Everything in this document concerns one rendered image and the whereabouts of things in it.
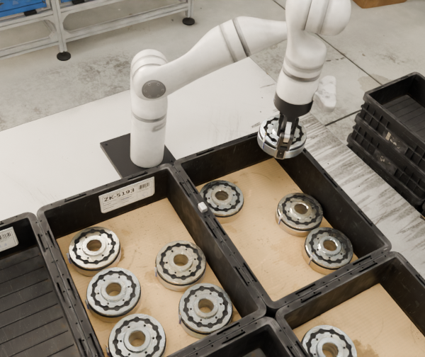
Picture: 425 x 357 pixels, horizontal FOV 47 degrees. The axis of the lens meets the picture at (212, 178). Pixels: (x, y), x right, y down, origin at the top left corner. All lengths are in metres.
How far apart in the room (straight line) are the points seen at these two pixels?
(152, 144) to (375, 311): 0.67
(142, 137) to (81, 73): 1.63
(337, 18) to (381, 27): 2.77
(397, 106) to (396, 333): 1.22
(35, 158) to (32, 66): 1.57
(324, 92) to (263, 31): 0.25
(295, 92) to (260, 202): 0.34
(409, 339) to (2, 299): 0.79
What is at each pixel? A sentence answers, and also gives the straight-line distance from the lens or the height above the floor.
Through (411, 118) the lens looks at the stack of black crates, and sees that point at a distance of 2.08.
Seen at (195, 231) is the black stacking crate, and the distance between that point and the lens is 1.05.
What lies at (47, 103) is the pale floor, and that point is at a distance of 2.71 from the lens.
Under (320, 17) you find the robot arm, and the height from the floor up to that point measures 1.32.
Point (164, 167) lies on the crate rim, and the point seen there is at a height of 0.93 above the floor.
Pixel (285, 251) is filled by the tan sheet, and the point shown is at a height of 0.83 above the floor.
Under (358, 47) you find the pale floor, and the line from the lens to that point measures 3.34.
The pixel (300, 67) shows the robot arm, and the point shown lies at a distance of 0.89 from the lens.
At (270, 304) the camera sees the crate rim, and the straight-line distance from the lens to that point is 0.91.
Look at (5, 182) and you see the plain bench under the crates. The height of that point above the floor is 0.70.
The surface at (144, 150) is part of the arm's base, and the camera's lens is 1.32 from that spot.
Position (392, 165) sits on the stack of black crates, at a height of 0.42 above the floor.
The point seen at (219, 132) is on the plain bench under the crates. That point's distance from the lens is 1.49.
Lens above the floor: 1.73
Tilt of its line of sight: 49 degrees down
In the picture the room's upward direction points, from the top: 6 degrees clockwise
